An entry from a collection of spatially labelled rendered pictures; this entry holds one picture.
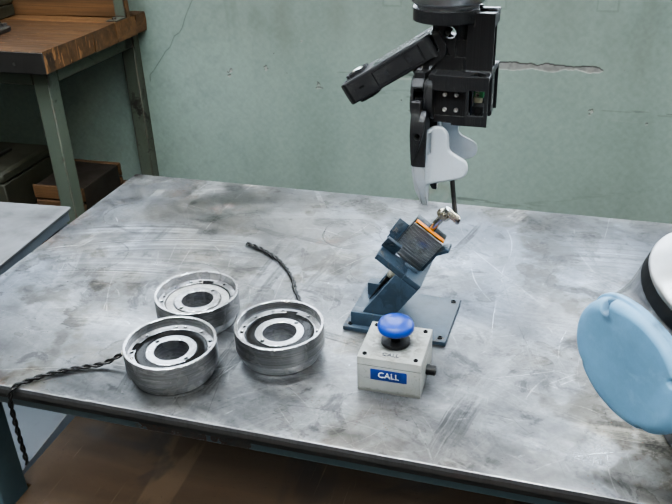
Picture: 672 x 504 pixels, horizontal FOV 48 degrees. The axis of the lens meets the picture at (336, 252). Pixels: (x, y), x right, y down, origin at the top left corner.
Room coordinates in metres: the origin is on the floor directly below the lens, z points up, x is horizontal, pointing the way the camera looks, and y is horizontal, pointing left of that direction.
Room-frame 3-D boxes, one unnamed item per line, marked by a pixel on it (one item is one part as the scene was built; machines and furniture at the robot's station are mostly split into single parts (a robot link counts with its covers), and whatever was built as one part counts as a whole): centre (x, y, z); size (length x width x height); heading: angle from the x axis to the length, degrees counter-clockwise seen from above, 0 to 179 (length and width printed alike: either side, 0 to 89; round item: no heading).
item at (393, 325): (0.68, -0.06, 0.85); 0.04 x 0.04 x 0.05
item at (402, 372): (0.68, -0.07, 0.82); 0.08 x 0.07 x 0.05; 73
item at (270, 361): (0.74, 0.07, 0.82); 0.10 x 0.10 x 0.04
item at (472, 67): (0.79, -0.13, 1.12); 0.09 x 0.08 x 0.12; 70
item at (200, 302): (0.81, 0.18, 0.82); 0.10 x 0.10 x 0.04
